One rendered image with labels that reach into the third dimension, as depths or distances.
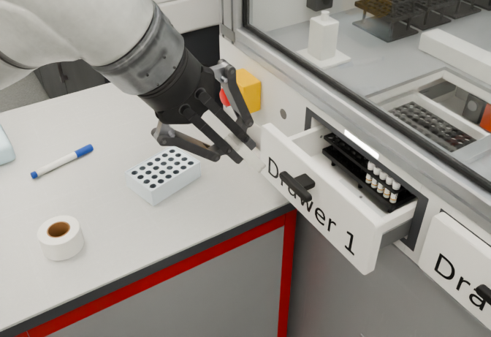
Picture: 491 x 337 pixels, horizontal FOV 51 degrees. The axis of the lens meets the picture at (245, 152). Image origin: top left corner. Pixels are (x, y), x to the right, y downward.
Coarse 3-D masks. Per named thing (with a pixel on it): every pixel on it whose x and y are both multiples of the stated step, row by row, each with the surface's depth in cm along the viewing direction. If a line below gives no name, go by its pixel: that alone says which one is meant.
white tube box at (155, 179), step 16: (160, 160) 103; (176, 160) 103; (192, 160) 103; (128, 176) 100; (144, 176) 100; (160, 176) 100; (176, 176) 99; (192, 176) 103; (144, 192) 98; (160, 192) 98
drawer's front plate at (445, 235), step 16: (432, 224) 73; (448, 224) 71; (432, 240) 74; (448, 240) 71; (464, 240) 69; (480, 240) 69; (432, 256) 75; (448, 256) 72; (464, 256) 70; (480, 256) 67; (432, 272) 77; (448, 272) 74; (464, 272) 71; (480, 272) 68; (448, 288) 75; (464, 288) 72; (464, 304) 73; (480, 320) 71
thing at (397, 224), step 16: (320, 128) 95; (304, 144) 95; (320, 144) 97; (320, 160) 97; (336, 176) 93; (368, 192) 90; (384, 208) 87; (400, 208) 78; (384, 224) 76; (400, 224) 78; (384, 240) 78
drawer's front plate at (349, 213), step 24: (264, 144) 91; (288, 144) 85; (264, 168) 94; (288, 168) 87; (312, 168) 80; (288, 192) 90; (312, 192) 83; (336, 192) 77; (312, 216) 85; (336, 216) 79; (360, 216) 73; (336, 240) 81; (360, 240) 75; (360, 264) 77
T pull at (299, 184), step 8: (280, 176) 83; (288, 176) 81; (304, 176) 82; (288, 184) 81; (296, 184) 80; (304, 184) 80; (312, 184) 80; (296, 192) 80; (304, 192) 78; (304, 200) 78
